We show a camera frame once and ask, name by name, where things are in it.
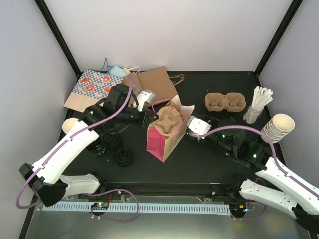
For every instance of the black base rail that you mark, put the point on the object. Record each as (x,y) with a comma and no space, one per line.
(178,189)

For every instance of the light blue cable duct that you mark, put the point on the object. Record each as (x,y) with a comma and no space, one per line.
(157,208)

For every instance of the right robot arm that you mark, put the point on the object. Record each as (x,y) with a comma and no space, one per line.
(292,194)

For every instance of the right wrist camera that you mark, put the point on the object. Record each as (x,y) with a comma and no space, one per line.
(198,126)

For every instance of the pink cakes paper bag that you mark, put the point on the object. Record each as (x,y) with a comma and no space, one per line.
(161,146)

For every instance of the right black frame post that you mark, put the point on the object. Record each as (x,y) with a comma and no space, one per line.
(285,22)

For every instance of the right paper cup stack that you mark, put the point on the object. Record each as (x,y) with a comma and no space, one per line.
(278,127)

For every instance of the front black lid stack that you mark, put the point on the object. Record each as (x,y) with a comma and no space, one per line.
(124,157)

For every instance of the black frame post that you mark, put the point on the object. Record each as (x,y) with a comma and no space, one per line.
(43,8)
(285,22)

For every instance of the brown kraft paper bag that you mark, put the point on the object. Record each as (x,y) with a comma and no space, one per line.
(156,80)

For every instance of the middle black lid stack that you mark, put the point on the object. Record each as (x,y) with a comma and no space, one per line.
(113,141)

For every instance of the blue checkered paper bag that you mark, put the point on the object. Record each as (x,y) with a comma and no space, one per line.
(90,88)

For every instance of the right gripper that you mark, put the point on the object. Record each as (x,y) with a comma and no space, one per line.
(197,141)

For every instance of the cream paper bag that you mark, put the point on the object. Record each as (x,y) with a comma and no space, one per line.
(135,70)

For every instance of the light blue paper bag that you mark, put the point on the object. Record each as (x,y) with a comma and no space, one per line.
(114,71)

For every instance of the left paper cup stack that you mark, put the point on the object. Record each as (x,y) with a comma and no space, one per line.
(68,124)

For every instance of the left black frame post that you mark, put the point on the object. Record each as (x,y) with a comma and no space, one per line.
(43,8)

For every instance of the pulp cup carrier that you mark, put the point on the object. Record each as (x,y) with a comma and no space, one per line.
(232,102)
(170,120)

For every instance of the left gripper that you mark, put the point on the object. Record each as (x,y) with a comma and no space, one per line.
(144,120)

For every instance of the paper cup stack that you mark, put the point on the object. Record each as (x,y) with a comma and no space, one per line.
(278,127)
(68,124)

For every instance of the black lid stack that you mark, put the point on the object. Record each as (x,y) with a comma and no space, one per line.
(124,157)
(113,141)

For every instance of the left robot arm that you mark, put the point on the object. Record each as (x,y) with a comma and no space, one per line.
(45,177)

